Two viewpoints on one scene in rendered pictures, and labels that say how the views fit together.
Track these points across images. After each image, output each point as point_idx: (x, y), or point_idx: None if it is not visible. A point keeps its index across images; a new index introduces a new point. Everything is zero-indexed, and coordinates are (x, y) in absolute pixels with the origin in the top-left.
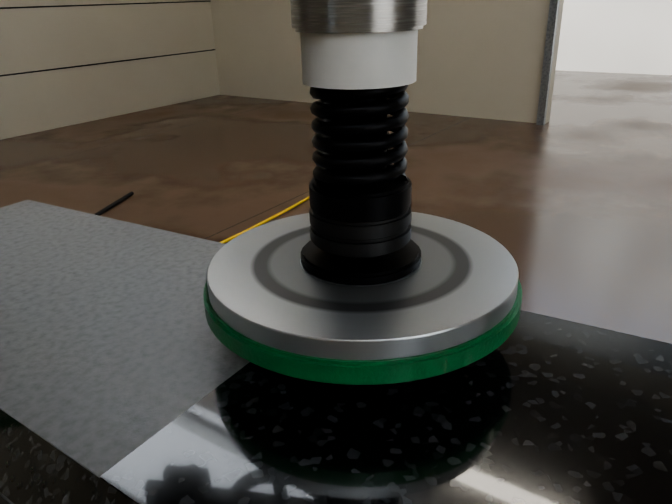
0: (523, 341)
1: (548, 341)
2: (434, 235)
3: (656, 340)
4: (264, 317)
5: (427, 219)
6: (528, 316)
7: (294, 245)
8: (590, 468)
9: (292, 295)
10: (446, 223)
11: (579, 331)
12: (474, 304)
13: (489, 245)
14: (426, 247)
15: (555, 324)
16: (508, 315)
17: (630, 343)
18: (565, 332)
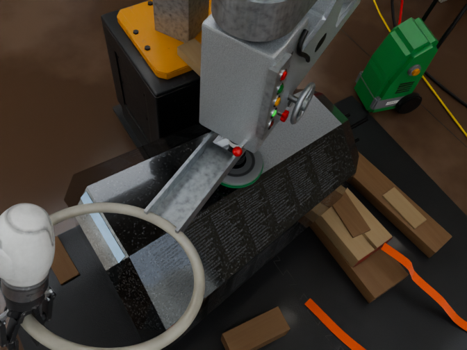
0: (217, 188)
1: (215, 192)
2: (239, 175)
3: (206, 207)
4: (222, 141)
5: (247, 178)
6: (224, 194)
7: (246, 153)
8: None
9: (226, 146)
10: (244, 180)
11: (215, 198)
12: None
13: (230, 180)
14: (234, 171)
15: (219, 196)
16: None
17: (208, 203)
18: (216, 196)
